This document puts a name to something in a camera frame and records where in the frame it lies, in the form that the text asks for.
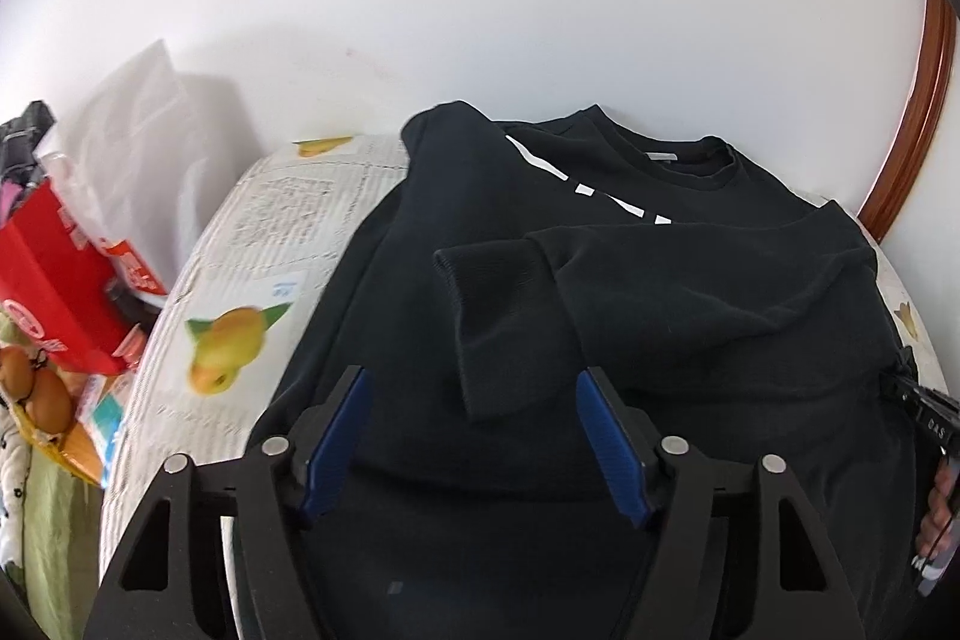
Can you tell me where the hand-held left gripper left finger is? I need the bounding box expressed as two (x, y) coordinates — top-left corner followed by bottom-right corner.
(82, 364), (374, 640)

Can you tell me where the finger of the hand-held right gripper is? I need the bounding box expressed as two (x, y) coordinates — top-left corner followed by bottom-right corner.
(879, 346), (922, 417)

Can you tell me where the brown wooden door frame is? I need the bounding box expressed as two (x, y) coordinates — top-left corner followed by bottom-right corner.
(855, 0), (960, 244)

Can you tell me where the clear plastic bag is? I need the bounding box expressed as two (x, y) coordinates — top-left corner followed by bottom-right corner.
(41, 40), (263, 296)

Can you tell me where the dark bundled cloth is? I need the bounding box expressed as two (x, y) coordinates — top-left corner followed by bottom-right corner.
(0, 100), (57, 214)

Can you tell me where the brown egg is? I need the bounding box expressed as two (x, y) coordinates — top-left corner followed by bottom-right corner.
(0, 346), (35, 408)
(26, 368), (76, 435)

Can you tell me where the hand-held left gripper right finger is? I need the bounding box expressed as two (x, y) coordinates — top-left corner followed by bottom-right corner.
(574, 364), (867, 640)

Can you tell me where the red cardboard box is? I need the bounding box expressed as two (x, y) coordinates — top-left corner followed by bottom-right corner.
(0, 179), (170, 378)

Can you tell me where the fruit-print lace tablecloth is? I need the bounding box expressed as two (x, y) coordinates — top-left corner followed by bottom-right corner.
(97, 134), (950, 640)

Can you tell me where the black sweatshirt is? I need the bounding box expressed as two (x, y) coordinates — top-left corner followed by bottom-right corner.
(247, 100), (927, 640)

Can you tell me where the person's right hand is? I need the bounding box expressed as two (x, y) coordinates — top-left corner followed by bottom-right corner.
(915, 458), (960, 560)

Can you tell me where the green cloth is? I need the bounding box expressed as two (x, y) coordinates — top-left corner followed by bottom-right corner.
(19, 445), (102, 640)

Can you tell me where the orange packet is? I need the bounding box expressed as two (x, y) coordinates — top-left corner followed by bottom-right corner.
(15, 422), (102, 487)

